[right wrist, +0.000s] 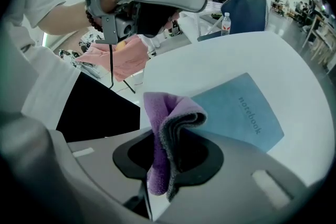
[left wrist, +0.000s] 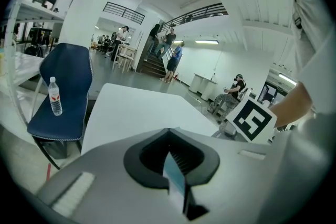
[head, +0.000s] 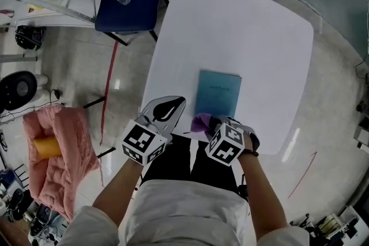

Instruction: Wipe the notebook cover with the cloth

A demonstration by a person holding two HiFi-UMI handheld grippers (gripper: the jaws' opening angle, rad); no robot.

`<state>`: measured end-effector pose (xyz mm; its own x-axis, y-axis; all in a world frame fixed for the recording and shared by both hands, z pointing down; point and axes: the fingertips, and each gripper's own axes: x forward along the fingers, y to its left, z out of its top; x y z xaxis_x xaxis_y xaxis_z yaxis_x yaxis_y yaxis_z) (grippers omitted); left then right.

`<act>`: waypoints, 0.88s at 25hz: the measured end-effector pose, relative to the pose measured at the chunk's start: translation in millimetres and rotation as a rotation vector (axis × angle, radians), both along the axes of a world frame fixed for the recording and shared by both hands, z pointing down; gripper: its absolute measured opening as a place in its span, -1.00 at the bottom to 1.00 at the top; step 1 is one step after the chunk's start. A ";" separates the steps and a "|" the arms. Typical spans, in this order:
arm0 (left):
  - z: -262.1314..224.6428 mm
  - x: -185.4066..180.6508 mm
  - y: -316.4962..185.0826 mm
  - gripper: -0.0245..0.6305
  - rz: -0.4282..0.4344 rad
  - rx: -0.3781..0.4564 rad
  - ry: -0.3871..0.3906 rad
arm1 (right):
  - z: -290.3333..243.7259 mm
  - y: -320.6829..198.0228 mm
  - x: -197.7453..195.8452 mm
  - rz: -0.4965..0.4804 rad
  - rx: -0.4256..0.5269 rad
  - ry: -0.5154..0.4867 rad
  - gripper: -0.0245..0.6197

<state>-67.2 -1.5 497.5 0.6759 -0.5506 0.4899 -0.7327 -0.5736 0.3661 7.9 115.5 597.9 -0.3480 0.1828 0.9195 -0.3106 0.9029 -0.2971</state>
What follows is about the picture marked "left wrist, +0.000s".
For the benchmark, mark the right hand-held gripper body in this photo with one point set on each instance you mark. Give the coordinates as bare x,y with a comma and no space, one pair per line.
252,120

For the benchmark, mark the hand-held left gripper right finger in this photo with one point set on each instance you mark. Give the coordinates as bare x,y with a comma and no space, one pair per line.
204,165

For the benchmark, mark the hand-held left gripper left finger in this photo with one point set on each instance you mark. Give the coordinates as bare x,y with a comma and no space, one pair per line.
134,162

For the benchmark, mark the person's right forearm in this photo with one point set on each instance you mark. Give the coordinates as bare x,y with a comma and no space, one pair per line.
294,102

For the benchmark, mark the white tablecloth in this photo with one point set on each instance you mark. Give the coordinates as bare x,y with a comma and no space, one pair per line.
144,112

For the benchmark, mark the white tube light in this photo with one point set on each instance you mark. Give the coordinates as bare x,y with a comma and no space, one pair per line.
207,41
287,79

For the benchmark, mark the white curved counter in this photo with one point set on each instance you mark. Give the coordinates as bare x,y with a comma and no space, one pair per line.
200,86

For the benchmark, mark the red floor tape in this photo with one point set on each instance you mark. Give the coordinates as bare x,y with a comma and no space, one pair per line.
48,171

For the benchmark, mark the red fire extinguisher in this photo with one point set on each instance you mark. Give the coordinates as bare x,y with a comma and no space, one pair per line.
177,77

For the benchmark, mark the person's white shirt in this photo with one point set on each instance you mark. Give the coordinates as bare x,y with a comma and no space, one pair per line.
315,47

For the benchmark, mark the clear plastic water bottle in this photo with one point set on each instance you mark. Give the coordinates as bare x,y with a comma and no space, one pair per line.
55,102

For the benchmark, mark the dark wooden staircase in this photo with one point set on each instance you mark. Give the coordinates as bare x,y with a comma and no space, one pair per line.
152,65

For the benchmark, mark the dark blue chair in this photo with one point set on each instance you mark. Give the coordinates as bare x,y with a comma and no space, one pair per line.
68,73

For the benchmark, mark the light wooden table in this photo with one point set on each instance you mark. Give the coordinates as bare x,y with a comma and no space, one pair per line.
127,49

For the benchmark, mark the black balcony railing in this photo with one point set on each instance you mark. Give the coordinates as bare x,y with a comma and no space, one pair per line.
123,12
194,14

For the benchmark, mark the white metal shelf rack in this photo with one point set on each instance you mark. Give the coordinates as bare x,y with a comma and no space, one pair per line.
23,65

